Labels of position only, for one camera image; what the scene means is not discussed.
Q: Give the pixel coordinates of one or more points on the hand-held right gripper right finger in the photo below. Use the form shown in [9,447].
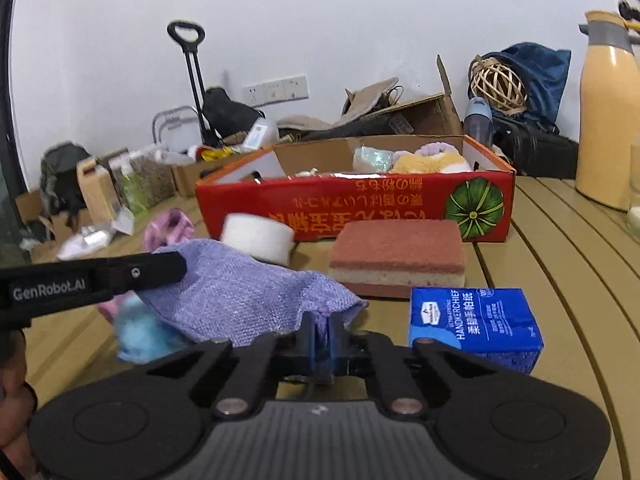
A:
[336,345]

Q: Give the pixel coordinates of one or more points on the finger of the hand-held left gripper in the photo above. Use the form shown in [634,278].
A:
[150,270]

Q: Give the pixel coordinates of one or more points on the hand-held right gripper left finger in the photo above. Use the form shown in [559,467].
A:
[312,345]

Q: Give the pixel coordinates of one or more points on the light blue plush toy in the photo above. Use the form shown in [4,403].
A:
[145,335]

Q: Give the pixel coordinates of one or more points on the purple knit cloth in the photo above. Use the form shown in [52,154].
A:
[240,285]

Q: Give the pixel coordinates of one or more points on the red cardboard box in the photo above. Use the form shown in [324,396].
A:
[350,205]

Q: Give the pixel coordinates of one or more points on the blue tissue packet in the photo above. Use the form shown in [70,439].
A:
[475,322]

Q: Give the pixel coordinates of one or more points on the green shiny packet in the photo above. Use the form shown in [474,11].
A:
[372,158]

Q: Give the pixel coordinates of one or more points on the yellow white plush toy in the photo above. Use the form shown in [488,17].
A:
[430,164]

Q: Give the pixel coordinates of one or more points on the purple fluffy headband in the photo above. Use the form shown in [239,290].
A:
[435,148]

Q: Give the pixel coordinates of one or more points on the white soft roll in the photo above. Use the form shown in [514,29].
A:
[257,237]

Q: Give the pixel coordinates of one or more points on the person's left hand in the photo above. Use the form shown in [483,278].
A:
[12,385]

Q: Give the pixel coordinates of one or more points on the white papers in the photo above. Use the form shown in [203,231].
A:
[95,237]

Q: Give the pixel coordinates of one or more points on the large brown cardboard box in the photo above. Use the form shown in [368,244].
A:
[35,212]

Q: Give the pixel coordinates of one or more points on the green spray bottle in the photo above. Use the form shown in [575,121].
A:
[132,189]

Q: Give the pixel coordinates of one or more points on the light wooden box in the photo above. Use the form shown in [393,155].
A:
[97,187]

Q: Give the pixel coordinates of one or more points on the clear storage jar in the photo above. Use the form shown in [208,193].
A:
[157,172]

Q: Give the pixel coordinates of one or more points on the pink layered sponge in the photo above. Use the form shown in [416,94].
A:
[397,255]

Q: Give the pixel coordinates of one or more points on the grey backpack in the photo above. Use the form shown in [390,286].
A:
[60,175]

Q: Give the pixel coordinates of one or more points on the yellow packet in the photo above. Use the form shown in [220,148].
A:
[220,153]

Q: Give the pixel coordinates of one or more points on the dark glass door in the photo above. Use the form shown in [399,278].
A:
[5,160]

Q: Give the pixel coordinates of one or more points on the metal folding stool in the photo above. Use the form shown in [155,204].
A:
[175,112]

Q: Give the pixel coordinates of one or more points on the white plastic bottle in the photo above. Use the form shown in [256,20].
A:
[260,135]

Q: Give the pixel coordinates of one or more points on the black trolley bag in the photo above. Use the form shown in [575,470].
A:
[227,112]

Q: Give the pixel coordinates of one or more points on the beige cloth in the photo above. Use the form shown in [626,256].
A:
[302,122]

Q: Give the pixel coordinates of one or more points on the black cloth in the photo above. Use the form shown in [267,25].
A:
[350,131]

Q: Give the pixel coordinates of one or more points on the open brown cardboard box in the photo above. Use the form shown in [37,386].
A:
[430,110]

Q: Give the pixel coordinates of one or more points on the blue water bottle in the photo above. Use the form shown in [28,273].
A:
[477,120]

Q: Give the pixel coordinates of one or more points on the black duffel bag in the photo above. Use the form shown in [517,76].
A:
[537,152]

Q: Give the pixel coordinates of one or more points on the woven rattan ball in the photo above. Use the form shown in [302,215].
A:
[497,85]

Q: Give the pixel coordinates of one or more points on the dark blue bag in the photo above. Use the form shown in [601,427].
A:
[542,75]

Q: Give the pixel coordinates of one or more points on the yellow thermos jug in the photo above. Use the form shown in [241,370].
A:
[607,120]

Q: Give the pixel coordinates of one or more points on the white wall socket strip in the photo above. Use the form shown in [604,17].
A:
[275,89]

